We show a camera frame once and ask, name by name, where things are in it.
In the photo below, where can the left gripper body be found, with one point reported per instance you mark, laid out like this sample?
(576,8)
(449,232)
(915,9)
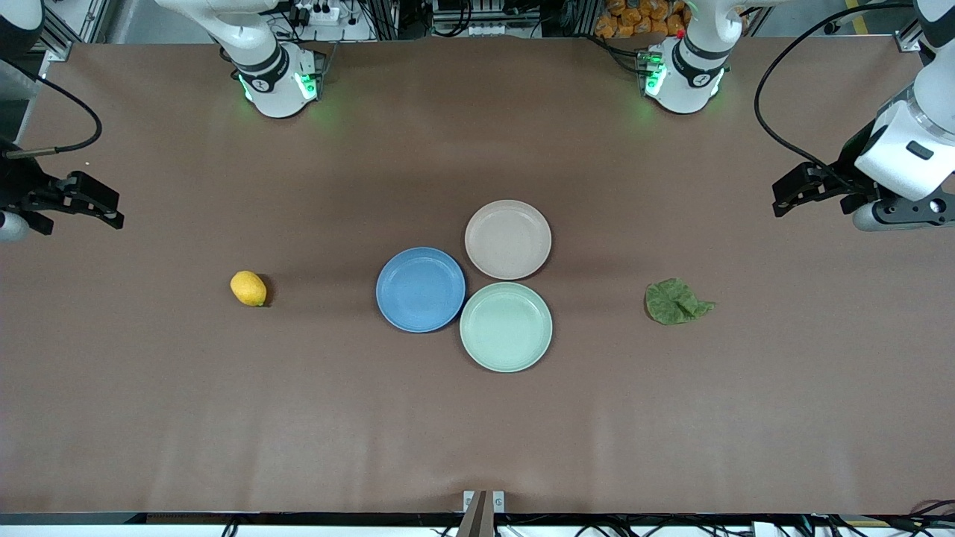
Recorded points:
(848,173)

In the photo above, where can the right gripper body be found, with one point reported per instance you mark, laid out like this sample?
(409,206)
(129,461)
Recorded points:
(16,184)

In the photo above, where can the yellow lemon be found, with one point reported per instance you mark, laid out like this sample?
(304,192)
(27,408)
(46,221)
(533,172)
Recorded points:
(248,288)

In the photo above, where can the green lettuce leaf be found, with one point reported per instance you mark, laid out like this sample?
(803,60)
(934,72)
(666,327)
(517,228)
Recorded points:
(675,302)

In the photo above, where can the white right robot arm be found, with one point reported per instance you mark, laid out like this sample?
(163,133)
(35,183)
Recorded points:
(272,67)

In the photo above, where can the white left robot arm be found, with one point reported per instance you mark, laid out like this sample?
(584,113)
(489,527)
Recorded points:
(690,67)

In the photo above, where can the bag of orange items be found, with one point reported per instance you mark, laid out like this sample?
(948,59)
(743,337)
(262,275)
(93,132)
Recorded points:
(638,19)

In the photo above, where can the white power strip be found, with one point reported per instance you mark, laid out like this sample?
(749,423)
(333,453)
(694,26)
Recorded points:
(321,13)

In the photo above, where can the beige plate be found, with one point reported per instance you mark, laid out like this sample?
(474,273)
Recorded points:
(507,239)

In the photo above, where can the blue plate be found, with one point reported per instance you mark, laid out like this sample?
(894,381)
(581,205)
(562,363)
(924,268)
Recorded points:
(420,289)

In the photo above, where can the light green plate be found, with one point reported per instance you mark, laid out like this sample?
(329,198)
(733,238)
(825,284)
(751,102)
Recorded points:
(506,327)

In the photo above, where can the white electronics box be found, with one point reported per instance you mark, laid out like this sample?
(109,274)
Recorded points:
(485,19)

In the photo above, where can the aluminium frame profile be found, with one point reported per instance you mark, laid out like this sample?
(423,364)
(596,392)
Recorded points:
(56,33)
(906,33)

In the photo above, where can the grey metal table bracket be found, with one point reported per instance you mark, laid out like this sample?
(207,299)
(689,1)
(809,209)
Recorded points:
(483,511)

